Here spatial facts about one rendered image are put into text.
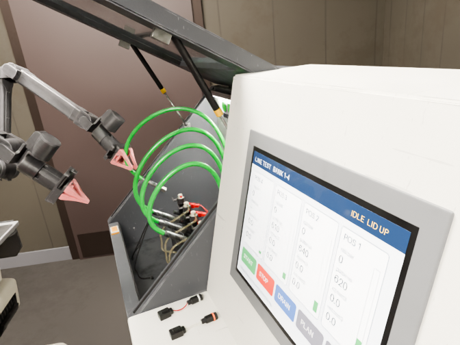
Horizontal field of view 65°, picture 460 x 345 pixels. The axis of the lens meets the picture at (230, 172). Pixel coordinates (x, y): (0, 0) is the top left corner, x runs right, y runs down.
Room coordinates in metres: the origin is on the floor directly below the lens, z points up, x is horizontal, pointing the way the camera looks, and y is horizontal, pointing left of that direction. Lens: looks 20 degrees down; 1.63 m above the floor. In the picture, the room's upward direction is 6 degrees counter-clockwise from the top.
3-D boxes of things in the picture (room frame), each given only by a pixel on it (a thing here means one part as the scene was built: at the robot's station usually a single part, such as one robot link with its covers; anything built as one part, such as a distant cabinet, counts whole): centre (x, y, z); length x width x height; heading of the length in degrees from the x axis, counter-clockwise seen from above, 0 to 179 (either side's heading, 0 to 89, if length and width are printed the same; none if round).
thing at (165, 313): (0.77, 0.16, 0.99); 0.12 x 0.02 x 0.02; 119
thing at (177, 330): (0.70, 0.12, 0.99); 0.12 x 0.02 x 0.02; 114
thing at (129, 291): (1.10, 0.41, 0.87); 0.62 x 0.04 x 0.16; 20
